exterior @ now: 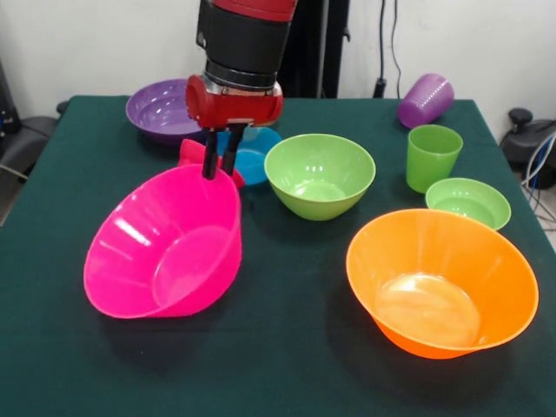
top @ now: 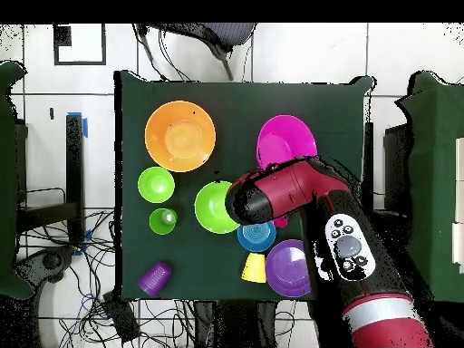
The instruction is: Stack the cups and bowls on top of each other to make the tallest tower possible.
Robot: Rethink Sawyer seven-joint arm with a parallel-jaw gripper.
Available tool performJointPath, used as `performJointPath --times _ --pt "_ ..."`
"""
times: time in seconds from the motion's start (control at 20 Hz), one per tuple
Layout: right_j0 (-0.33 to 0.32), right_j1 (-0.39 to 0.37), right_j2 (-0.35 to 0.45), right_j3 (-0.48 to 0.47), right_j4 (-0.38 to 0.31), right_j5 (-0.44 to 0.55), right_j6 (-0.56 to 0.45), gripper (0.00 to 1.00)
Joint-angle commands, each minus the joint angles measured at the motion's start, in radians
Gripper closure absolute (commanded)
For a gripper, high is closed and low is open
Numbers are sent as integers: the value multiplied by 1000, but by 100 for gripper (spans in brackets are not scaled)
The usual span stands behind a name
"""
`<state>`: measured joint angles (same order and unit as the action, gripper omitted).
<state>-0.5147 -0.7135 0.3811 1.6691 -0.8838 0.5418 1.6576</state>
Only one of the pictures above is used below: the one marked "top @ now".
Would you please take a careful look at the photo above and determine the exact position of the medium green bowl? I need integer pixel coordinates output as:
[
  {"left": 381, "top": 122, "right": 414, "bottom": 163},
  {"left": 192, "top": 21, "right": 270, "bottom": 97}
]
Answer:
[{"left": 194, "top": 179, "right": 241, "bottom": 236}]

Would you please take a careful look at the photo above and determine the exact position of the small blue bowl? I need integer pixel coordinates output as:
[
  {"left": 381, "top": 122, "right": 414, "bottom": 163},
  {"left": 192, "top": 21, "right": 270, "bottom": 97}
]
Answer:
[{"left": 237, "top": 219, "right": 277, "bottom": 254}]

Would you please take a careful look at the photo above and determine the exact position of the large pink bowl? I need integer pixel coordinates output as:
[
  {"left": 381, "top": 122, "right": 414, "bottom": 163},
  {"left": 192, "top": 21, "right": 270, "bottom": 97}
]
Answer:
[{"left": 256, "top": 114, "right": 319, "bottom": 170}]

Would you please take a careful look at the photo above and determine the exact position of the yellow cup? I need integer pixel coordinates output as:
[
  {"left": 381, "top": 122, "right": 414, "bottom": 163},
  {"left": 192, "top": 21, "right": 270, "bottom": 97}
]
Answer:
[{"left": 240, "top": 252, "right": 267, "bottom": 285}]

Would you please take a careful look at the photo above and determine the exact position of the small green bowl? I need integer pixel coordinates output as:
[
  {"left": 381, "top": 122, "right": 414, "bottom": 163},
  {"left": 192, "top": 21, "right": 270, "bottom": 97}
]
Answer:
[{"left": 137, "top": 165, "right": 177, "bottom": 205}]

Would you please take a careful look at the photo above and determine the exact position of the large orange bowl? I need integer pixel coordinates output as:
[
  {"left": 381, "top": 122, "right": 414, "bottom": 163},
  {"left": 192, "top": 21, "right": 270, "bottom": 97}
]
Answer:
[{"left": 144, "top": 100, "right": 218, "bottom": 174}]

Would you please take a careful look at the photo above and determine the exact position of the green cup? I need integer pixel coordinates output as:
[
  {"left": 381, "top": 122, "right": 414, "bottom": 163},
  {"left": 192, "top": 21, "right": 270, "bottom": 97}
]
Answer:
[{"left": 149, "top": 207, "right": 179, "bottom": 236}]

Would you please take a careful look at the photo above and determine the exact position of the dark green tablecloth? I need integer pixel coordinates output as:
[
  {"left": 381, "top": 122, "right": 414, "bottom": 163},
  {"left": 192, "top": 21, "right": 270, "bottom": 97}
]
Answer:
[{"left": 112, "top": 69, "right": 375, "bottom": 303}]

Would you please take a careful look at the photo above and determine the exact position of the purple bowl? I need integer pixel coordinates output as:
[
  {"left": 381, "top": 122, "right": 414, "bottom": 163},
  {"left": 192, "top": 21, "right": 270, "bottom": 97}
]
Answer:
[{"left": 265, "top": 238, "right": 314, "bottom": 299}]

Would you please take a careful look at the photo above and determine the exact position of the purple cup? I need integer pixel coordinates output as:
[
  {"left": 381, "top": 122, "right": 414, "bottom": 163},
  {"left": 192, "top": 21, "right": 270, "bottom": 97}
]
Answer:
[{"left": 136, "top": 260, "right": 174, "bottom": 298}]

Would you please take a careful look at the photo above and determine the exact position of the grey office chair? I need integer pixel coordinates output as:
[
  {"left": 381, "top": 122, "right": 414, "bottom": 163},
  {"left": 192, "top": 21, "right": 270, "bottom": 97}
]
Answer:
[{"left": 134, "top": 23, "right": 257, "bottom": 82}]

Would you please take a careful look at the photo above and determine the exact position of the blue tape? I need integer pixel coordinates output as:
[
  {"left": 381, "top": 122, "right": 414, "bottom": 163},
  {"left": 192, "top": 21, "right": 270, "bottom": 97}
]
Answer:
[{"left": 67, "top": 111, "right": 89, "bottom": 140}]

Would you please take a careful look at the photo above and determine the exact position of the black metal stand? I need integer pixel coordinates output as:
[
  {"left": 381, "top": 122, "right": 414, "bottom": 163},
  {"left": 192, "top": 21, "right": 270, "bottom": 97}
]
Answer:
[{"left": 15, "top": 113, "right": 86, "bottom": 245}]

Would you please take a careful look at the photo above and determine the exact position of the black power strip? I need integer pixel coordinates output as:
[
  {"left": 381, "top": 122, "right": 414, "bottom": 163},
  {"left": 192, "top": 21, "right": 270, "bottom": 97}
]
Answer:
[{"left": 101, "top": 290, "right": 141, "bottom": 344}]

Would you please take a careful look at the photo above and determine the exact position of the black caster leg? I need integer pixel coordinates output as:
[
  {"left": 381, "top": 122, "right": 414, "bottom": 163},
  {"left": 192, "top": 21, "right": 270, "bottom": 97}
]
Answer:
[{"left": 14, "top": 245, "right": 76, "bottom": 285}]

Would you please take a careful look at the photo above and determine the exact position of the green-clothed side table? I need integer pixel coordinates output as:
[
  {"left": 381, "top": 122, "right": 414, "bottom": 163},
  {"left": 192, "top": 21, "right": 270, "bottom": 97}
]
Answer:
[
  {"left": 394, "top": 71, "right": 464, "bottom": 305},
  {"left": 0, "top": 60, "right": 34, "bottom": 301}
]

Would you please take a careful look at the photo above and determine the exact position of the black square frame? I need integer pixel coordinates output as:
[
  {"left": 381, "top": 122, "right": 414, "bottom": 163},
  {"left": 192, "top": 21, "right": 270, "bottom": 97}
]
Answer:
[{"left": 53, "top": 24, "right": 108, "bottom": 67}]

